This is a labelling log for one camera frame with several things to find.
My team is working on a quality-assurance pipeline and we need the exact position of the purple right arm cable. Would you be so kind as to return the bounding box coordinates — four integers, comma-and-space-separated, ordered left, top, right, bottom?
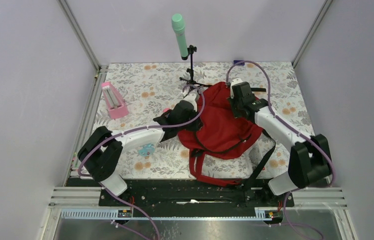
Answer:
225, 60, 336, 240

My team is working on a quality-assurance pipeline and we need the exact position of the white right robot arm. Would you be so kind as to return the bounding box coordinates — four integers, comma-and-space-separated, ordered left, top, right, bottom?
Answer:
228, 78, 334, 206

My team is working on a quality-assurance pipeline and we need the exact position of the mint green microphone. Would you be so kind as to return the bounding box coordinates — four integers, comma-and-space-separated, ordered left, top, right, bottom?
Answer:
171, 13, 189, 60

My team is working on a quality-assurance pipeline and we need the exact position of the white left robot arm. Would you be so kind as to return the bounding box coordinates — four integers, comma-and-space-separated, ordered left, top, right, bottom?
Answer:
77, 100, 203, 206

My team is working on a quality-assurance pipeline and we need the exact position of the small blue block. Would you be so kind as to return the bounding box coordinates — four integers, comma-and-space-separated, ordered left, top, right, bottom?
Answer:
233, 60, 245, 66

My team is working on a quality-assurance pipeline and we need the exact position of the black mini tripod stand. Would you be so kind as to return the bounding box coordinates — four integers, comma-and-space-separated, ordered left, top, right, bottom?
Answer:
179, 45, 212, 90

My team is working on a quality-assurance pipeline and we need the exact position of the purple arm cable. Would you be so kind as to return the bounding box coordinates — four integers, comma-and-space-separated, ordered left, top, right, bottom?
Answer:
225, 60, 336, 240
76, 84, 206, 240

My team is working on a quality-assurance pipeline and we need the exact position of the clear plastic pouch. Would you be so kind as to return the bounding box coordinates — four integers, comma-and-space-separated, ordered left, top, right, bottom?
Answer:
244, 145, 270, 174

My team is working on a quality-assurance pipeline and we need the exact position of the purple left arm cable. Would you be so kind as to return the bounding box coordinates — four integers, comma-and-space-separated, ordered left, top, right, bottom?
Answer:
76, 84, 206, 240

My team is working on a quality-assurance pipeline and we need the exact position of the pink metronome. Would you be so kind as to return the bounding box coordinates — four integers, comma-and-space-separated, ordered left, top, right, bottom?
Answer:
101, 81, 129, 120

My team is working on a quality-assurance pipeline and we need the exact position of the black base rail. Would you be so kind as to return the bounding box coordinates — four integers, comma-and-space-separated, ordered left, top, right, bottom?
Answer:
66, 178, 296, 220

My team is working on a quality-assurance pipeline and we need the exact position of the red student backpack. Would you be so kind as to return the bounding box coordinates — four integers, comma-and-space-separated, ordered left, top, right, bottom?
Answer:
178, 82, 263, 187

